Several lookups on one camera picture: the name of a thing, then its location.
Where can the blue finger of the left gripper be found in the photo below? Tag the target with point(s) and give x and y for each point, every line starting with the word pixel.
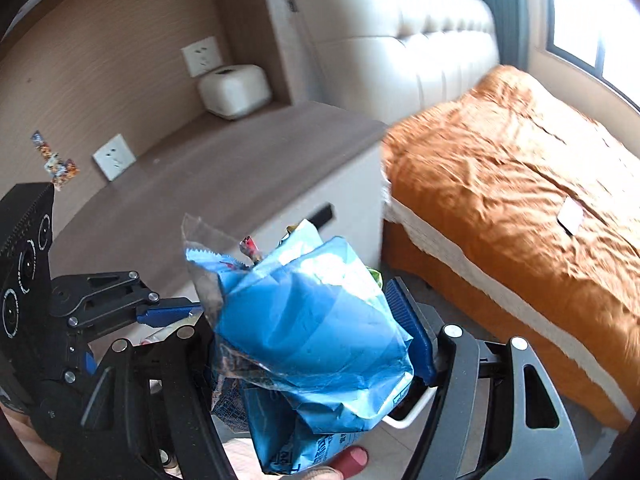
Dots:
pixel 167 311

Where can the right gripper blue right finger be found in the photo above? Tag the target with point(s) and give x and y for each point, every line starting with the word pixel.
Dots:
pixel 423 347

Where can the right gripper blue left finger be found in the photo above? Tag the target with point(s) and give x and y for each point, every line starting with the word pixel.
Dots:
pixel 214 377

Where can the blue snack bag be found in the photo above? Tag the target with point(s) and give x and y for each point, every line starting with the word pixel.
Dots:
pixel 307 335

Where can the white square trash bin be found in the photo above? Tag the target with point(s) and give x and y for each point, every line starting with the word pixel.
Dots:
pixel 409 409

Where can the person left hand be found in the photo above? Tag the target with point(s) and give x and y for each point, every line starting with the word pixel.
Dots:
pixel 46 457

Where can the bed with orange cover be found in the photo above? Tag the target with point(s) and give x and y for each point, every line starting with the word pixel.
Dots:
pixel 475 187

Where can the white item on bed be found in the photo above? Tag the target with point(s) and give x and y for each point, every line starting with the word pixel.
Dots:
pixel 572 217

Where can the white tissue box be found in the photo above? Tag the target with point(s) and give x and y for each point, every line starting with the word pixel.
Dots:
pixel 232 92

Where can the cream padded headboard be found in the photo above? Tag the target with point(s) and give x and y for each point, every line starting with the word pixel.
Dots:
pixel 389 59

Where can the teal curtain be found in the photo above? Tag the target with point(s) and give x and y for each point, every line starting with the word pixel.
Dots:
pixel 511 20

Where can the black camera box left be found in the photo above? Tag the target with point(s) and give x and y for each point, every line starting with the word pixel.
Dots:
pixel 26 237

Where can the colourful wall stickers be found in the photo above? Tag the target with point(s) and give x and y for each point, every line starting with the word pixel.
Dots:
pixel 60 170

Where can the lower white wall socket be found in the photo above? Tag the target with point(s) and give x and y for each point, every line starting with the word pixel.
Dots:
pixel 114 157

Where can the white wall socket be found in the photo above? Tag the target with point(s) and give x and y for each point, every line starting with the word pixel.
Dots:
pixel 202 56
pixel 114 157

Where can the white cabinet with handle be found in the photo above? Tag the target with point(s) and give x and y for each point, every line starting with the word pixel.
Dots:
pixel 355 194

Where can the upper white wall socket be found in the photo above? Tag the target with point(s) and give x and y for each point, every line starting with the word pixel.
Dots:
pixel 202 56

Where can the window with dark frame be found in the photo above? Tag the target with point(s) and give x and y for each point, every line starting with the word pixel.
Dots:
pixel 601 37

